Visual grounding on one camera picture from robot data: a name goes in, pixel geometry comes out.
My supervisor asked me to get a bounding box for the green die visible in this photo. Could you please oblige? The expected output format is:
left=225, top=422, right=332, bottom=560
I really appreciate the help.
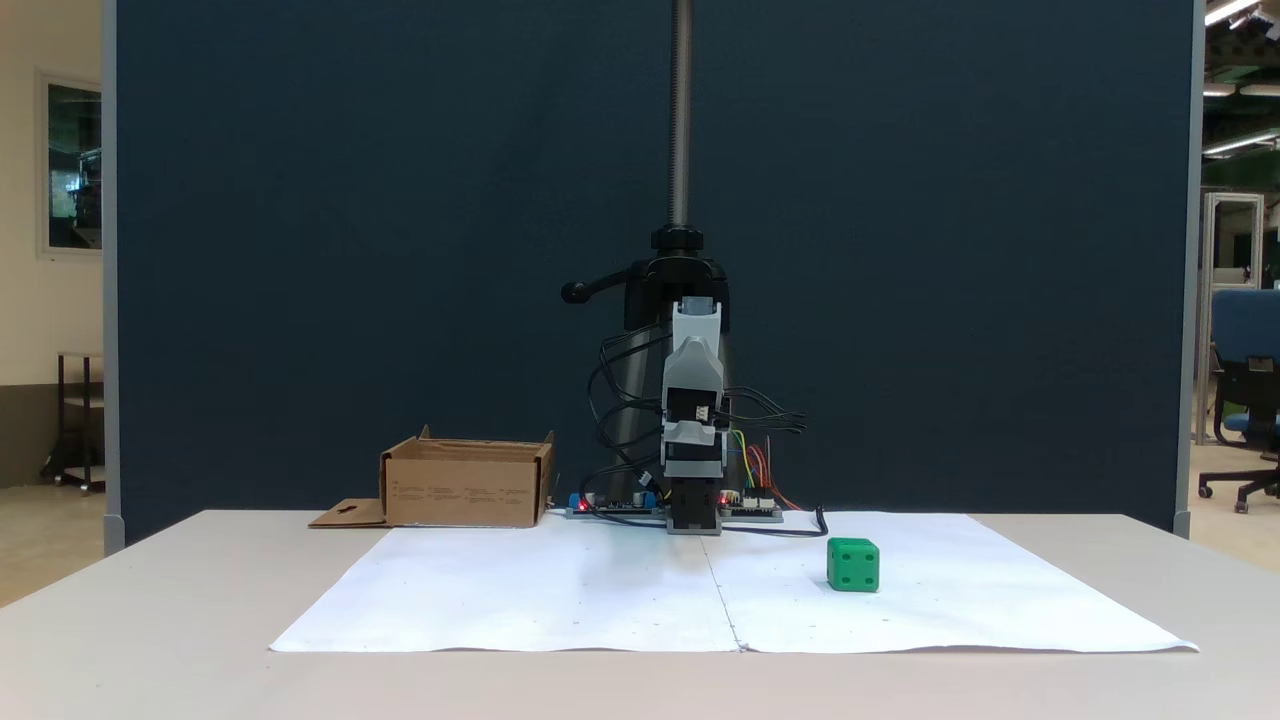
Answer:
left=826, top=537, right=882, bottom=594

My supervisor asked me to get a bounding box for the driver circuit board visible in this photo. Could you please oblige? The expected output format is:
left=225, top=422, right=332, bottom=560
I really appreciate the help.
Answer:
left=720, top=487, right=785, bottom=524

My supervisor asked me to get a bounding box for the blue power circuit board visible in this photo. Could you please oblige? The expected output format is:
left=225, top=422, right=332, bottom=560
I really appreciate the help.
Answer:
left=564, top=489, right=663, bottom=520

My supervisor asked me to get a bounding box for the white paper sheet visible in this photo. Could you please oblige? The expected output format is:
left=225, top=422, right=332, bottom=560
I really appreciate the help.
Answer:
left=700, top=511, right=1200, bottom=655
left=269, top=520, right=742, bottom=654

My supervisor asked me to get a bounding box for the brown cardboard box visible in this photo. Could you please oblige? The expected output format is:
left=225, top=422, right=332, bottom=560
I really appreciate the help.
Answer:
left=309, top=425, right=557, bottom=530

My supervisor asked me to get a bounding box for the dark blue partition panel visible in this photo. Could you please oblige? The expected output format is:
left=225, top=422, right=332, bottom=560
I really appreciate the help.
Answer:
left=103, top=0, right=1206, bottom=557

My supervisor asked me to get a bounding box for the blue office chair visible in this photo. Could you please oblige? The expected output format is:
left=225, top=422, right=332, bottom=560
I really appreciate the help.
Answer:
left=1197, top=288, right=1280, bottom=515

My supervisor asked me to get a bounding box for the black metal cart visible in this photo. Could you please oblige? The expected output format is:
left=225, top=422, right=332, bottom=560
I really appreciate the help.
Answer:
left=40, top=350, right=107, bottom=495

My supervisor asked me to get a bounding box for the coloured jumper wire bundle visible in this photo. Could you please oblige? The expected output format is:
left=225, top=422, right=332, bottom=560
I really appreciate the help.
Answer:
left=730, top=429, right=803, bottom=512

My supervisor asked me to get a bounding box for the black gripper servo cable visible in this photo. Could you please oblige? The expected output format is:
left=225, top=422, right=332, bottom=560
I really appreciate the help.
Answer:
left=720, top=385, right=808, bottom=437

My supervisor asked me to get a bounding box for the black base servo cable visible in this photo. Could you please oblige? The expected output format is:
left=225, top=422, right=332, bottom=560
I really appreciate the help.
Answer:
left=580, top=380, right=669, bottom=513

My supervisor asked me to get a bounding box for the black forearm servo cable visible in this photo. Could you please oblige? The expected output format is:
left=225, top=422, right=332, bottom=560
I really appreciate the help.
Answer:
left=596, top=324, right=675, bottom=409

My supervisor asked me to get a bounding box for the black power cable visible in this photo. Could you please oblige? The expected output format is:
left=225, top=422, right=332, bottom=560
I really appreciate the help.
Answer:
left=720, top=505, right=830, bottom=539

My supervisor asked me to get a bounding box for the black camera tripod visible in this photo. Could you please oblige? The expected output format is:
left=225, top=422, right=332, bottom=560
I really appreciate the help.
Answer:
left=560, top=0, right=732, bottom=501

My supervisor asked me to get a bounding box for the framed wall window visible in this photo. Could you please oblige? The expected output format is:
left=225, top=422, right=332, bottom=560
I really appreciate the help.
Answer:
left=37, top=69, right=105, bottom=260

